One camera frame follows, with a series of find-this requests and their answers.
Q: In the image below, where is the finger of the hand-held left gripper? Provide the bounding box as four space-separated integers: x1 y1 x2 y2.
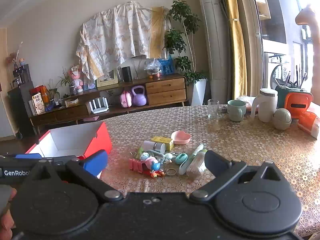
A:
0 152 77 166

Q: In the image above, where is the green leafy houseplant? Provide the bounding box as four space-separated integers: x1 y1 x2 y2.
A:
164 0 208 84

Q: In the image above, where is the pink doll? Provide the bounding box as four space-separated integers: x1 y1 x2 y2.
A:
70 64 84 93

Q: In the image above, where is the small plant in vase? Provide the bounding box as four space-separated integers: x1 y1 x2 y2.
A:
59 68 78 96

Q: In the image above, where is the light blue plastic holder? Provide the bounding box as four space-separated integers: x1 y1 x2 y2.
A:
143 149 166 165

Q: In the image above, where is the black cylindrical speaker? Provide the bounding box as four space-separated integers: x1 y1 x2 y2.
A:
121 66 133 82

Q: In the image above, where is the white washing machine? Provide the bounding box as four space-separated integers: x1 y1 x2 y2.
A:
263 52 291 91

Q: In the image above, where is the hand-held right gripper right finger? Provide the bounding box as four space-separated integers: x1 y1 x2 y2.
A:
189 150 289 202

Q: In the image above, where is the purple kettlebell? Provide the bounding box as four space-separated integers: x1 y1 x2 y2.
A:
131 85 148 106

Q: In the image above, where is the white standing air conditioner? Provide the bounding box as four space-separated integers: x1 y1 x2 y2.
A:
195 0 231 105

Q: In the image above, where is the white lidded pitcher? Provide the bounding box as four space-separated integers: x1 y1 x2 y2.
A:
250 88 279 123

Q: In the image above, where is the white cylindrical jar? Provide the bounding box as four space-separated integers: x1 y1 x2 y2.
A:
143 140 166 154

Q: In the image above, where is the teal pencil sharpener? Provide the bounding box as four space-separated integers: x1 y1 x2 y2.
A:
175 153 189 165

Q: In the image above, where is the white router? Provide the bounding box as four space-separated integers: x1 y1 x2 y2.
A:
86 98 110 114

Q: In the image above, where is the cream photo frame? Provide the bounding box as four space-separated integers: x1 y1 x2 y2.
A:
96 69 119 88

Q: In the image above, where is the white and green tube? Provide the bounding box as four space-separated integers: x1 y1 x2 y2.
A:
178 143 205 175

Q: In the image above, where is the black water dispenser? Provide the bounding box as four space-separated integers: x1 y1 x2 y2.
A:
7 63 35 138

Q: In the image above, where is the floral lace tablecloth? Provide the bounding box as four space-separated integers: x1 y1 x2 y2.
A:
99 104 320 238

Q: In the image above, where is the pale green mug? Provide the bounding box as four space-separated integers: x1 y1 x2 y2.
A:
227 100 247 122

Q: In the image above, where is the person's left hand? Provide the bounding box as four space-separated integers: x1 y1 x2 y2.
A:
0 187 17 240

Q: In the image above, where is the printed snack bag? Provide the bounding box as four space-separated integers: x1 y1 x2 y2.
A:
31 93 46 115

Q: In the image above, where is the pink toy case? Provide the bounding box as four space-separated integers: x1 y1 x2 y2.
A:
120 90 133 108

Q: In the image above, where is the floral draped cloth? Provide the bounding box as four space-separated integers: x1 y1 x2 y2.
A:
76 1 172 81

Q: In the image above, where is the red cardboard box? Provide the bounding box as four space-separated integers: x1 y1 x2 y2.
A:
25 121 113 178

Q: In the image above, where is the yellow curtain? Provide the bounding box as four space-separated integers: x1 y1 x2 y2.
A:
222 0 248 101

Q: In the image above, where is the orange plastic packet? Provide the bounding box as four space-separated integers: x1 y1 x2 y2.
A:
297 110 320 140

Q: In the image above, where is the clear drinking glass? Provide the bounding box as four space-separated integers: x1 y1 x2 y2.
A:
207 99 220 119

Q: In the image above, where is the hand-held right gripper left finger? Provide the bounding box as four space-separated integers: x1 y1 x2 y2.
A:
26 149 124 203

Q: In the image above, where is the pink hair clip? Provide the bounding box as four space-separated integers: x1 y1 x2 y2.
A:
128 158 145 173

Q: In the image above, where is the yellow small box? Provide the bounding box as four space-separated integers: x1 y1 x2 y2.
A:
151 136 174 151

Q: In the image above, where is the orange carton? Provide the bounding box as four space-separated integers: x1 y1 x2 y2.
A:
29 85 50 103

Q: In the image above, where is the teal utensil holder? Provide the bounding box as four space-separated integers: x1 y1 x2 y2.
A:
274 65 313 110

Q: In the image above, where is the pink heart-shaped bowl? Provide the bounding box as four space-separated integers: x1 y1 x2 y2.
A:
171 130 192 145

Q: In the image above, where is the clear plastic bag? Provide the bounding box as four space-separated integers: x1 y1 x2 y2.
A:
143 58 163 78

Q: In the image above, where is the round grey-green container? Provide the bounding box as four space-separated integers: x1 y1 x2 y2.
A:
272 108 292 131

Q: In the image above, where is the pink and blue toy figure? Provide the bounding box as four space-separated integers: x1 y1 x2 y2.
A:
144 156 161 171

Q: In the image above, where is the orange tissue holder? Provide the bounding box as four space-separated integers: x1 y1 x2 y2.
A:
285 92 314 120

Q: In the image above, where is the wooden media cabinet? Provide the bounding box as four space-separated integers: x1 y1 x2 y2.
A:
29 73 188 134

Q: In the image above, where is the blue plastic bag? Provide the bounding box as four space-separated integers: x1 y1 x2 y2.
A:
158 56 174 76

